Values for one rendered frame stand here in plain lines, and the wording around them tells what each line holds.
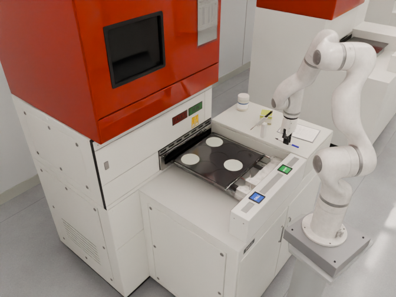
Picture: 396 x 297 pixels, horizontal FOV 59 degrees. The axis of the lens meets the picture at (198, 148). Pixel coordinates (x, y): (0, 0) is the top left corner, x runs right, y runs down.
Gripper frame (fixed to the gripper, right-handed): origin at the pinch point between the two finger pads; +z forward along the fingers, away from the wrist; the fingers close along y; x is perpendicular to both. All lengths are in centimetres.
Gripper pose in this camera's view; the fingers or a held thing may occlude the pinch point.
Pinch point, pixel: (287, 139)
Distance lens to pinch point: 192.2
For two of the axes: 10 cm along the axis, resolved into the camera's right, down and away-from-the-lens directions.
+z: 0.2, 8.1, 5.9
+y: -6.4, 4.7, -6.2
